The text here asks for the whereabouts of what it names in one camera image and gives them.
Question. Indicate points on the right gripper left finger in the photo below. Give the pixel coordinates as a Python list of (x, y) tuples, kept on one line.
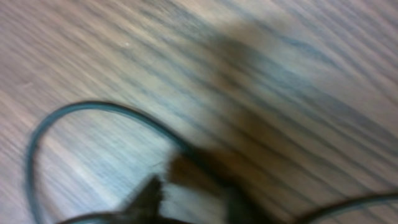
[(144, 208)]

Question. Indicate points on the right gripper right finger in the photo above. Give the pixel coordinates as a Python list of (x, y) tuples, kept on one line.
[(240, 209)]

